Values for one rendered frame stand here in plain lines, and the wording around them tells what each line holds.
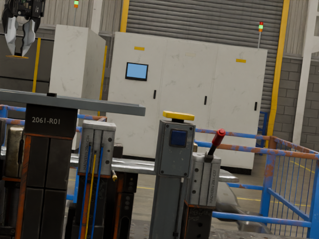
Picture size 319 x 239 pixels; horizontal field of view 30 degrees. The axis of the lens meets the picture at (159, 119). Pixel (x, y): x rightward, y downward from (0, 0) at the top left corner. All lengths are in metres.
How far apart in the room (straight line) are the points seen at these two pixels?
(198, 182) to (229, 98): 8.03
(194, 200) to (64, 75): 8.00
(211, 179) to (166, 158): 0.22
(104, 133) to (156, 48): 7.97
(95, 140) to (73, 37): 8.00
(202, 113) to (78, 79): 2.01
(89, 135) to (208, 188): 0.31
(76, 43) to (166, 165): 8.15
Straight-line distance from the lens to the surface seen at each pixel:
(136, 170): 1.50
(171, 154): 1.22
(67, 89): 9.33
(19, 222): 1.24
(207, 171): 1.40
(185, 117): 1.22
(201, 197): 1.41
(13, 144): 1.39
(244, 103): 9.46
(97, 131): 1.36
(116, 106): 1.17
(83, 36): 9.32
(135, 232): 2.11
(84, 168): 1.37
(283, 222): 3.41
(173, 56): 9.32
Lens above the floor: 1.21
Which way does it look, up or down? 3 degrees down
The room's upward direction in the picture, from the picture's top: 7 degrees clockwise
